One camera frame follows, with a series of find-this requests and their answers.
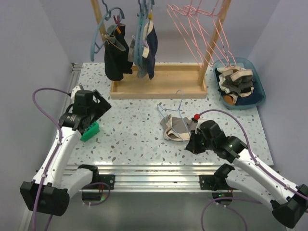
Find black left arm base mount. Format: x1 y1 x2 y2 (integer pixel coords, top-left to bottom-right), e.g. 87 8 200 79
78 164 115 190

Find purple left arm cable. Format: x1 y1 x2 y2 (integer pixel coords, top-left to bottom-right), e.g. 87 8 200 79
31 88 73 231

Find navy hanging underwear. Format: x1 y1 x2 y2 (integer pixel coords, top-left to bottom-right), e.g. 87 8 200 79
137 19 158 80

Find pink wire hangers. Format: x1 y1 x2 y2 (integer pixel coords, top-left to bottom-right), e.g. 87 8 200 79
167 0 236 68

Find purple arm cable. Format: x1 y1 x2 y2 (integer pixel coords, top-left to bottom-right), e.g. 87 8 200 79
31 88 73 231
193 109 308 231

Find aluminium extrusion rail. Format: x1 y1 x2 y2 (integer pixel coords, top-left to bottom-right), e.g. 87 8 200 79
62 63 251 193

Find teal hangers middle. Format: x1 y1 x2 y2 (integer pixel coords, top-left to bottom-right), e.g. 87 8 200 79
134 0 155 67

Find wooden rack base tray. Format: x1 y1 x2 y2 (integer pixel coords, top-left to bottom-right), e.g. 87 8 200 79
110 63 207 100

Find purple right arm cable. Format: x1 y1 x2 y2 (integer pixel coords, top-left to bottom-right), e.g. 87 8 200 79
193 109 308 231

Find blue wire hanger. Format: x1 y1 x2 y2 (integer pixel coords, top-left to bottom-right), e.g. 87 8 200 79
156 90 190 134

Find teal plastic laundry basin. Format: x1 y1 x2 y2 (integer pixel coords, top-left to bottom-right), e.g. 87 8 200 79
213 57 267 111

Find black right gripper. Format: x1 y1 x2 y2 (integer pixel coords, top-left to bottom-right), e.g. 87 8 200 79
186 129 216 154

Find wooden rack right post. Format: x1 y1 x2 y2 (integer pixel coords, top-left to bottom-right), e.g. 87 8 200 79
198 0 231 85

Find teal plastic hanger left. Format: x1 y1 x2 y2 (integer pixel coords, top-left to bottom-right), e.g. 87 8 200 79
90 0 125 62

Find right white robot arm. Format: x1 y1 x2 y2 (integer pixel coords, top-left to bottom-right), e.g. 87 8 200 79
186 118 308 229

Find green peg basket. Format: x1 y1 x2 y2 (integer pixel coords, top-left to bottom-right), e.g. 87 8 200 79
80 122 100 142

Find wooden rack left post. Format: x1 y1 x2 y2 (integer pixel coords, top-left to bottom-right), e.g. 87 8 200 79
91 0 108 51

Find black hanging underwear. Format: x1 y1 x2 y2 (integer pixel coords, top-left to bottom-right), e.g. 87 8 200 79
104 23 133 81

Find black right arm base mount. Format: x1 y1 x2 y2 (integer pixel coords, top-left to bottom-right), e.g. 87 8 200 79
199 175 230 191

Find grey beige underwear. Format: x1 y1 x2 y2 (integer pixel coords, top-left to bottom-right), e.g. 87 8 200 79
160 115 197 141

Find pile of underwear in basin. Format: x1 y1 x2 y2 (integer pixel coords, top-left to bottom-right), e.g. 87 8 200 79
215 66 262 106

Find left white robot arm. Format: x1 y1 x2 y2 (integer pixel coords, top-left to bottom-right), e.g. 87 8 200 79
20 85 111 216

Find wooden rack post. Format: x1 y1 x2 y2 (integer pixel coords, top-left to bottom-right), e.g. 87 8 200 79
91 0 108 51
198 0 231 85

